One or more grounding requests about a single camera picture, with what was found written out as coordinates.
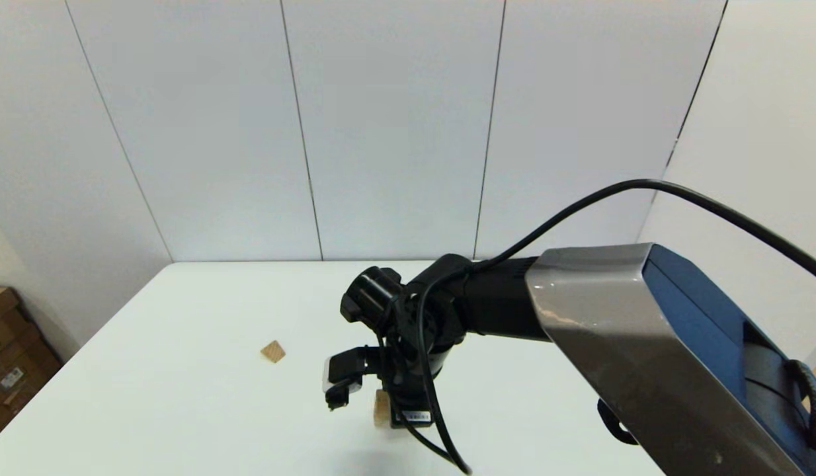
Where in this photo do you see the large labelled brown cardboard box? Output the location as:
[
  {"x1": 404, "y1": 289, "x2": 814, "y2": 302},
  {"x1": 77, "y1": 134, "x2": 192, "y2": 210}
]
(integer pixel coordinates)
[{"x1": 0, "y1": 311, "x2": 63, "y2": 449}]

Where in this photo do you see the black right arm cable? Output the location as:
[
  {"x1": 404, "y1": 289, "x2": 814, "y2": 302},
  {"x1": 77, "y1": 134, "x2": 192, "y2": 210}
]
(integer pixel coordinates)
[{"x1": 375, "y1": 178, "x2": 816, "y2": 476}]

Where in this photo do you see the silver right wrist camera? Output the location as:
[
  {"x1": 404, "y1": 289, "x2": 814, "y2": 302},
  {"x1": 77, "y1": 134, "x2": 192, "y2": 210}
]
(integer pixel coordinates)
[{"x1": 323, "y1": 347, "x2": 382, "y2": 412}]

